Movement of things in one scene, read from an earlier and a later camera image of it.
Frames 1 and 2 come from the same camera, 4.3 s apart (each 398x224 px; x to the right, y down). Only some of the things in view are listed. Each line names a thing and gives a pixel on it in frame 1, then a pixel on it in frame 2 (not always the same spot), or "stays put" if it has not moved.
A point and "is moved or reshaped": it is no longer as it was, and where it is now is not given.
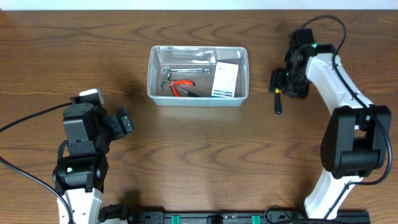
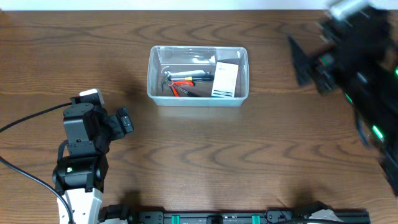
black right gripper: [275, 82] to [330, 66]
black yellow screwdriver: [278, 103] to [194, 78]
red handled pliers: [180, 82] stays put
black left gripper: [117, 130] stays put
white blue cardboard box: [224, 79] stays put
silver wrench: [168, 70] is moved or reshaped
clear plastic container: [198, 75] stays put
